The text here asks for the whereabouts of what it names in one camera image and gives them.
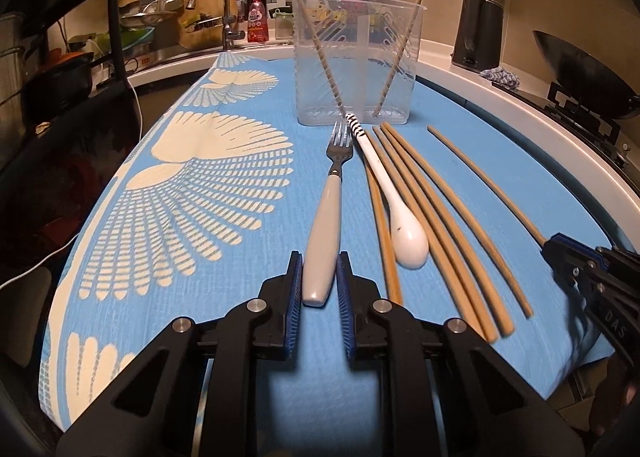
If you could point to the large steel pot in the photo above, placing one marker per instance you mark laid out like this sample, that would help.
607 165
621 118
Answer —
10 52

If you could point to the black gas stove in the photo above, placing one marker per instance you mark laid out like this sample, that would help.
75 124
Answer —
607 129

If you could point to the orange cooking pot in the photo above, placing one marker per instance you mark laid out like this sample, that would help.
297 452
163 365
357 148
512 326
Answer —
60 82

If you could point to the blue and white rag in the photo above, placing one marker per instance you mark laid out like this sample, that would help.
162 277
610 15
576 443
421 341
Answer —
500 76

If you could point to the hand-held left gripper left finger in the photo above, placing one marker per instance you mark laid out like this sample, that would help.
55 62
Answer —
296 297

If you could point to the green plastic basin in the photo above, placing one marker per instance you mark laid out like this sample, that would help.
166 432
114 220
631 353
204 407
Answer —
130 39

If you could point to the chrome kitchen faucet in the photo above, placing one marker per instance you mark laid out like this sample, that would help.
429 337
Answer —
227 2

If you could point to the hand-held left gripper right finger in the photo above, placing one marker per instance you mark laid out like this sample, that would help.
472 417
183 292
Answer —
344 307

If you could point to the black metal shelf rack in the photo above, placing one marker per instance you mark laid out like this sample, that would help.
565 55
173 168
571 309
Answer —
117 12

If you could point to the wooden chopstick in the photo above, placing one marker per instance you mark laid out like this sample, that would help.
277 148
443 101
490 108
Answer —
400 57
521 304
485 327
501 322
385 247
452 149
320 54

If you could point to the black electric kettle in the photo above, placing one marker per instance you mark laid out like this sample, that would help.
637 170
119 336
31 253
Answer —
477 32

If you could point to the red dish soap bottle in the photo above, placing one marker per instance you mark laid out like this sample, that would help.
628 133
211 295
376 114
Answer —
257 27

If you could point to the glass jar with green lid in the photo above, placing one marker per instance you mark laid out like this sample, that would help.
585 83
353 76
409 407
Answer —
283 27

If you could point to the steel bowl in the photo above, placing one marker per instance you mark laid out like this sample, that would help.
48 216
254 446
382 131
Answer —
150 17

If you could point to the round wooden cutting board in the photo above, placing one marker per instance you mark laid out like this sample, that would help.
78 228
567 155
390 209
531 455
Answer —
200 34

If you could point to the black wok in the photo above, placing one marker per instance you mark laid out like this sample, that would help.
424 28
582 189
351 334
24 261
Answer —
585 72

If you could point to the clear plastic utensil container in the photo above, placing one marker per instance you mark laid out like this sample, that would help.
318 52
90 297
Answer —
357 87

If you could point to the steel sink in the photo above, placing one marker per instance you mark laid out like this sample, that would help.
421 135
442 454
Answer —
200 53

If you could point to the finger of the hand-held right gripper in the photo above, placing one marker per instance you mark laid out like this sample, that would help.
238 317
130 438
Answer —
562 259
585 254

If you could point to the blue mat with cream print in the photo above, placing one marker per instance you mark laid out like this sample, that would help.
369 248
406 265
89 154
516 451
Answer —
500 162

